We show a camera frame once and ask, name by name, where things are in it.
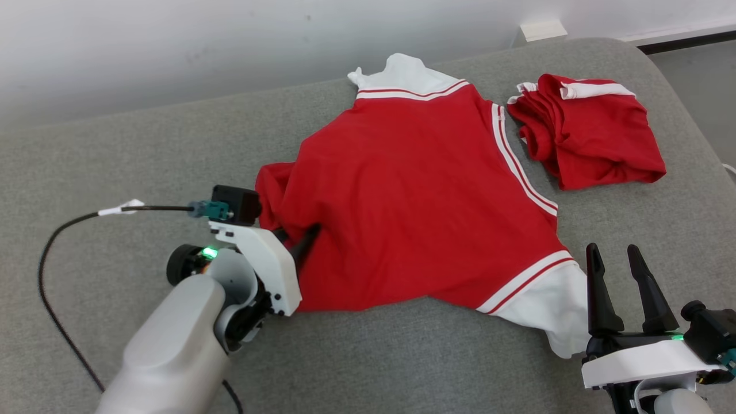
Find small white wall box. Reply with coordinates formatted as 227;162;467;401
519;20;568;43

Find white wall baseboard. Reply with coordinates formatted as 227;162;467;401
618;19;736;56

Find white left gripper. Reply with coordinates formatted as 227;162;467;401
209;221;321;317

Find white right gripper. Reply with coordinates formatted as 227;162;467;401
581;243;726;414

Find red shorts with white stripe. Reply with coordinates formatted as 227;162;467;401
507;73;668;191

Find red and white shirt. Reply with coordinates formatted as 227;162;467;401
255;53;593;359

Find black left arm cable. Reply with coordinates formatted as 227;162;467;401
38;199;245;414

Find grey fabric sofa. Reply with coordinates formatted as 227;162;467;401
0;37;736;414

